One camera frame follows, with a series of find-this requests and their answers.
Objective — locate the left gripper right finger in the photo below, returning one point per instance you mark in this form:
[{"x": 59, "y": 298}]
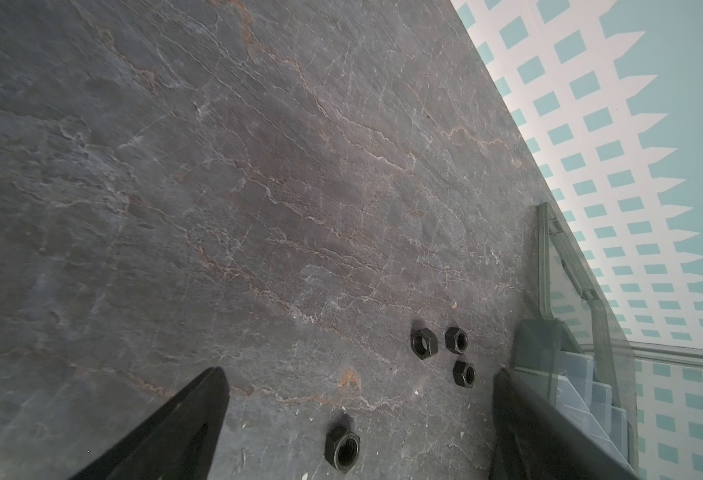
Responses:
[{"x": 534, "y": 441}]

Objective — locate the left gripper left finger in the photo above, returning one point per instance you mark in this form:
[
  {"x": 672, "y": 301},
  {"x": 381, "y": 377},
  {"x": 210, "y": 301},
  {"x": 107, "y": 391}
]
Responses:
[{"x": 178, "y": 441}]

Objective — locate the grey transparent organizer box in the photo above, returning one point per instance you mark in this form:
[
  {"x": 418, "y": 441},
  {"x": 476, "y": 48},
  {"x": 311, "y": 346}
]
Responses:
[{"x": 573, "y": 353}]

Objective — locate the black nut back right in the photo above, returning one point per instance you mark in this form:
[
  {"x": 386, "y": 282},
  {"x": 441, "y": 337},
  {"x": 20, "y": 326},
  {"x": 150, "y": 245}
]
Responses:
[{"x": 464, "y": 374}]

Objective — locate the black nut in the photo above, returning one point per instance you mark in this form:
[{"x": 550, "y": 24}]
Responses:
[
  {"x": 424, "y": 343},
  {"x": 456, "y": 340},
  {"x": 342, "y": 447},
  {"x": 464, "y": 374}
]

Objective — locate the black nut back middle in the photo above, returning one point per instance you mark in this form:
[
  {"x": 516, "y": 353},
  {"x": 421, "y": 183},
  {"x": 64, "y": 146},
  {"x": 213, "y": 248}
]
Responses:
[{"x": 456, "y": 340}]

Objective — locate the black nut back left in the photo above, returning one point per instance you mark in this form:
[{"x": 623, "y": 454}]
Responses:
[{"x": 424, "y": 343}]

